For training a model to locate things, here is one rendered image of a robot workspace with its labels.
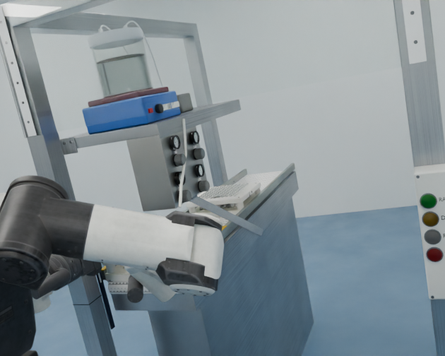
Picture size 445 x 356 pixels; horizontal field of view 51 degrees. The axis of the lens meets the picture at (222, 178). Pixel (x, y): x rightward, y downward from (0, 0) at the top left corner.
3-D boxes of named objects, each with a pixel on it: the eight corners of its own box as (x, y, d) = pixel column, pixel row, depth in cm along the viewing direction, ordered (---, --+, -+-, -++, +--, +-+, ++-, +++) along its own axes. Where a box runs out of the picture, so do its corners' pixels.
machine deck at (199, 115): (159, 138, 121) (156, 123, 120) (48, 157, 136) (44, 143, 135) (241, 109, 176) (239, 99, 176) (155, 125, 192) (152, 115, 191)
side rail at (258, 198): (185, 278, 131) (182, 268, 131) (179, 278, 132) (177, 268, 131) (295, 168, 249) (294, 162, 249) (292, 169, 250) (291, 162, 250)
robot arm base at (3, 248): (70, 279, 69) (2, 243, 63) (18, 306, 75) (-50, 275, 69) (90, 202, 80) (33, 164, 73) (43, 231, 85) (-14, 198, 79)
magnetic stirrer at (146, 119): (152, 123, 124) (144, 89, 122) (87, 135, 133) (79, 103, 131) (186, 114, 142) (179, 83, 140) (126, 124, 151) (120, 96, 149)
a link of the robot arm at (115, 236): (234, 211, 79) (97, 186, 74) (225, 289, 74) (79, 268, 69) (216, 228, 89) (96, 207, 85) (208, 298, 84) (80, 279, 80)
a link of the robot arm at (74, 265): (73, 230, 131) (37, 246, 121) (97, 230, 126) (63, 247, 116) (83, 273, 133) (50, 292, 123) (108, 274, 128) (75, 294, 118)
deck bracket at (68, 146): (76, 152, 131) (72, 137, 130) (62, 155, 133) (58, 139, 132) (78, 152, 132) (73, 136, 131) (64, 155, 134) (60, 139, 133)
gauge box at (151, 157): (176, 208, 124) (159, 134, 121) (143, 212, 129) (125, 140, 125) (209, 186, 144) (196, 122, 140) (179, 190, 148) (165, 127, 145)
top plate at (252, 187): (241, 203, 181) (241, 198, 181) (186, 208, 191) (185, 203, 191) (261, 186, 203) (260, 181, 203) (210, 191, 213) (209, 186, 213)
